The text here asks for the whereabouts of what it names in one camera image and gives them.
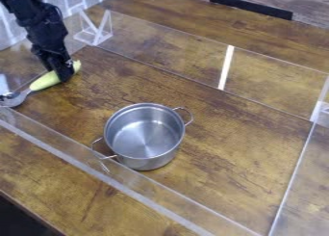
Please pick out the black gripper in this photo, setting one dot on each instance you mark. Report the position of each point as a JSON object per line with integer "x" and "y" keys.
{"x": 47, "y": 32}

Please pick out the green handled metal spoon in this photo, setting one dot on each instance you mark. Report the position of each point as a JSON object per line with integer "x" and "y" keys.
{"x": 11, "y": 99}

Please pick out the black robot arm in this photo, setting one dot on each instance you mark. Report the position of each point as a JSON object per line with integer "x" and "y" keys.
{"x": 21, "y": 7}

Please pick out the stainless steel pot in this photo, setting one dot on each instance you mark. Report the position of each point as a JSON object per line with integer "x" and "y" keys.
{"x": 144, "y": 133}

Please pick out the black strip on table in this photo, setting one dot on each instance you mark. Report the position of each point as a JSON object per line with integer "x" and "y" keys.
{"x": 256, "y": 8}

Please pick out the clear acrylic front barrier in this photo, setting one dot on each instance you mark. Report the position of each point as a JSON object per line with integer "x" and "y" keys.
{"x": 180, "y": 208}

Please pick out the clear acrylic right barrier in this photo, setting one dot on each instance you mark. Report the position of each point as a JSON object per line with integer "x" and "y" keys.
{"x": 302, "y": 213}

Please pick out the clear acrylic triangle bracket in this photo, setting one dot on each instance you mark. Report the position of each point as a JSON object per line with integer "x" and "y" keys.
{"x": 93, "y": 35}

